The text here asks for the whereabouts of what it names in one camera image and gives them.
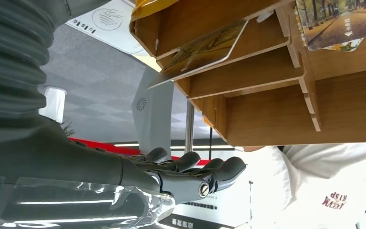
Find white card reader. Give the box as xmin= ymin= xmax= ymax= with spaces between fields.
xmin=66 ymin=0 xmax=153 ymax=58

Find white paper slip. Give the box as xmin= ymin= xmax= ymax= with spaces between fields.
xmin=256 ymin=9 xmax=276 ymax=23

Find chrome stanchion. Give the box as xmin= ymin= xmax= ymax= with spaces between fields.
xmin=184 ymin=101 xmax=195 ymax=154

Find grey kiosk stand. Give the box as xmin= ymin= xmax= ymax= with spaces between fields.
xmin=131 ymin=66 xmax=175 ymax=157

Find yellow packing tape strip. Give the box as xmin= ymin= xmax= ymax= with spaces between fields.
xmin=131 ymin=0 xmax=179 ymax=21

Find cardboard organizer box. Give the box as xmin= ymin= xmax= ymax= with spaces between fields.
xmin=129 ymin=0 xmax=366 ymax=147

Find person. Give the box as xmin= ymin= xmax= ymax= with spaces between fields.
xmin=233 ymin=142 xmax=366 ymax=229

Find green plant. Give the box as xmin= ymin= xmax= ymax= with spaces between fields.
xmin=61 ymin=121 xmax=76 ymax=137

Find white cylinder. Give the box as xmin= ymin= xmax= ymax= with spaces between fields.
xmin=39 ymin=86 xmax=67 ymax=124

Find white sign board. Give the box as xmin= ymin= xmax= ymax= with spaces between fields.
xmin=167 ymin=177 xmax=253 ymax=229

